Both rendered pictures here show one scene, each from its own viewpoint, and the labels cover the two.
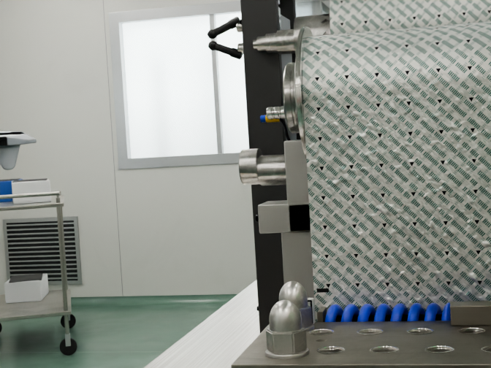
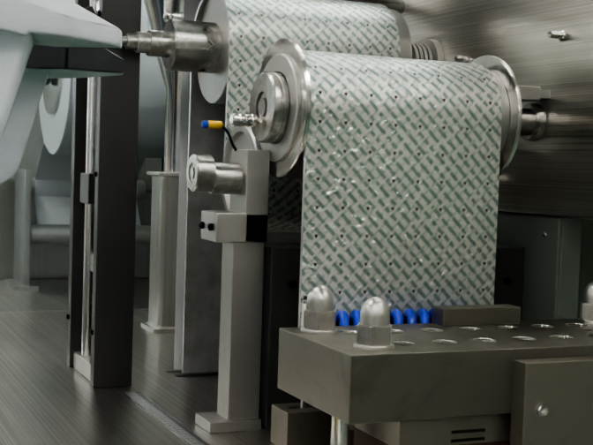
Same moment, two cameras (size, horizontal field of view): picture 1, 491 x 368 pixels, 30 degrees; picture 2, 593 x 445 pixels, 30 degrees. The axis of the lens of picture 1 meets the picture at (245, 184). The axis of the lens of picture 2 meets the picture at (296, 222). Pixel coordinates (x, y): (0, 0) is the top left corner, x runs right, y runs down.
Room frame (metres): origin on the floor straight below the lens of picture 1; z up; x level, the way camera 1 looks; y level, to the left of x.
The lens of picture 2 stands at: (0.01, 0.62, 1.19)
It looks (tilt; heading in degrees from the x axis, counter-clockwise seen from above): 3 degrees down; 323
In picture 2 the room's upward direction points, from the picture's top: 2 degrees clockwise
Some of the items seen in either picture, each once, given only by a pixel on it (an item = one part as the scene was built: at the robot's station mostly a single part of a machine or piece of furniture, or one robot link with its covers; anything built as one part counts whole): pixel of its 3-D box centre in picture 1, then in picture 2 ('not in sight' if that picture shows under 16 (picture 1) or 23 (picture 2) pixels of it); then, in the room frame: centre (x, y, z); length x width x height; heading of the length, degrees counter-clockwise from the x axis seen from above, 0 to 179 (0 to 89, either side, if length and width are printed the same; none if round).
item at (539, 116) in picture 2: not in sight; (511, 121); (0.91, -0.36, 1.25); 0.07 x 0.04 x 0.04; 77
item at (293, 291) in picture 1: (293, 304); (319, 308); (0.85, -0.04, 1.05); 0.04 x 0.04 x 0.04
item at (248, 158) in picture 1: (250, 166); (200, 172); (1.03, -0.01, 1.18); 0.04 x 0.02 x 0.04; 167
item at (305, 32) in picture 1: (310, 96); (281, 108); (0.97, -0.07, 1.25); 0.15 x 0.01 x 0.15; 167
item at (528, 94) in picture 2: not in sight; (517, 92); (0.91, -0.37, 1.28); 0.06 x 0.05 x 0.02; 77
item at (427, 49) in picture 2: not in sight; (409, 63); (1.15, -0.42, 1.33); 0.07 x 0.07 x 0.07; 77
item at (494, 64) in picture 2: not in sight; (483, 119); (0.92, -0.32, 1.25); 0.15 x 0.01 x 0.15; 167
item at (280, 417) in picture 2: not in sight; (400, 418); (0.89, -0.18, 0.92); 0.28 x 0.04 x 0.04; 77
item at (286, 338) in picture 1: (285, 326); (374, 321); (0.75, -0.03, 1.05); 0.04 x 0.04 x 0.04
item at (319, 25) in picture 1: (319, 39); (191, 46); (1.22, -0.11, 1.33); 0.06 x 0.06 x 0.06; 77
